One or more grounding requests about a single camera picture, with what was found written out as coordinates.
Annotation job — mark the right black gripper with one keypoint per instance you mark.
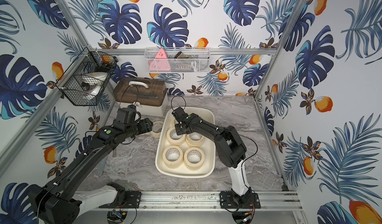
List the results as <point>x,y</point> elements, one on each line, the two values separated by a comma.
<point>178,131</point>

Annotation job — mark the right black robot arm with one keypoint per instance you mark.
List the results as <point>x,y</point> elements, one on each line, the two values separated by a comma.
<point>228,143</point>

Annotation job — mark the black wire basket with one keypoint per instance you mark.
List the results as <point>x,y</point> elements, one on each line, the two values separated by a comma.
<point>85,62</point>

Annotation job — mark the white plastic storage tray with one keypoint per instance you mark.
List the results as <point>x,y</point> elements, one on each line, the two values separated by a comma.
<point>183,172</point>

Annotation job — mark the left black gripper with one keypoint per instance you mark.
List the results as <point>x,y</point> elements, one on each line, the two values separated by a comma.
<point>147,125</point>

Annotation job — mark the white item in basket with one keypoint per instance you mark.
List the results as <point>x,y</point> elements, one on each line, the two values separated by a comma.
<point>92,83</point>

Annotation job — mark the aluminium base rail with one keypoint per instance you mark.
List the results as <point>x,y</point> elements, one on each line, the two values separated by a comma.
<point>198,201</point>

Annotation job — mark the cream masking tape roll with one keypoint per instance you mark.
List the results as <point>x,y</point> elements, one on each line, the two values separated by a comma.
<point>173,156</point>
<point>194,158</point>
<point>195,139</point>
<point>157,129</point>
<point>173,138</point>

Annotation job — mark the pink triangular item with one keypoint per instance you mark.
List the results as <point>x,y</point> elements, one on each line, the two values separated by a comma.
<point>160,64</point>

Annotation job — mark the brown lidded storage case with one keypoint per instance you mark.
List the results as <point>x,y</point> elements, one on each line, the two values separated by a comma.
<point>149,96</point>

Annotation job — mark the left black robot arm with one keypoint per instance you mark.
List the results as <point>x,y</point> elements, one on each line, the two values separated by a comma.
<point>57,201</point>

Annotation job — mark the white mesh wall basket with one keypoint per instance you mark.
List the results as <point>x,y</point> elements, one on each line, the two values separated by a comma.
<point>182,60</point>

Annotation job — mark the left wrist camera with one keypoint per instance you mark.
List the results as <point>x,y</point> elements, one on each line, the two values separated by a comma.
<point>132,107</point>

